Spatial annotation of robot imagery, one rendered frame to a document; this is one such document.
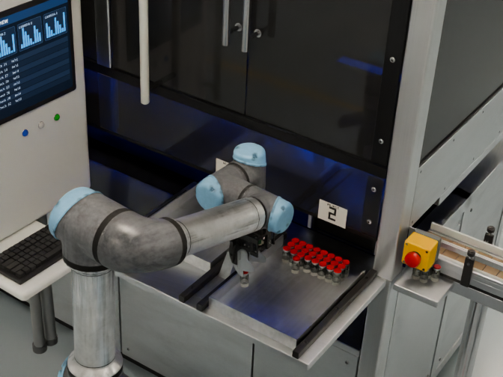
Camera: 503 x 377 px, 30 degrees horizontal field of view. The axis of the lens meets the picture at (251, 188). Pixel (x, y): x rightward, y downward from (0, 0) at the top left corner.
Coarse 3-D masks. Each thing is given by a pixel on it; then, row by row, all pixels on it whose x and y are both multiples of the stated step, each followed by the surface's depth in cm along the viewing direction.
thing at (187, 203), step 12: (192, 192) 278; (168, 204) 269; (180, 204) 274; (192, 204) 275; (156, 216) 266; (168, 216) 270; (180, 216) 270; (204, 252) 256; (216, 252) 256; (192, 264) 251; (204, 264) 248
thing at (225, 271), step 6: (228, 252) 247; (228, 258) 247; (222, 264) 247; (228, 264) 247; (222, 270) 247; (228, 270) 246; (222, 276) 247; (216, 282) 245; (204, 288) 243; (210, 288) 243; (198, 294) 241; (204, 294) 241
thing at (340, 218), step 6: (324, 204) 250; (330, 204) 249; (318, 210) 252; (324, 210) 251; (330, 210) 250; (336, 210) 249; (342, 210) 247; (318, 216) 253; (324, 216) 252; (330, 216) 251; (336, 216) 250; (342, 216) 248; (330, 222) 252; (336, 222) 250; (342, 222) 249
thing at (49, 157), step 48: (0, 0) 236; (48, 0) 249; (0, 48) 241; (48, 48) 256; (0, 96) 247; (48, 96) 262; (0, 144) 254; (48, 144) 270; (0, 192) 261; (48, 192) 278; (0, 240) 268
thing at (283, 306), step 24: (264, 264) 253; (288, 264) 253; (240, 288) 244; (264, 288) 244; (288, 288) 245; (312, 288) 245; (336, 288) 246; (240, 312) 231; (264, 312) 236; (288, 312) 237; (312, 312) 237; (288, 336) 224
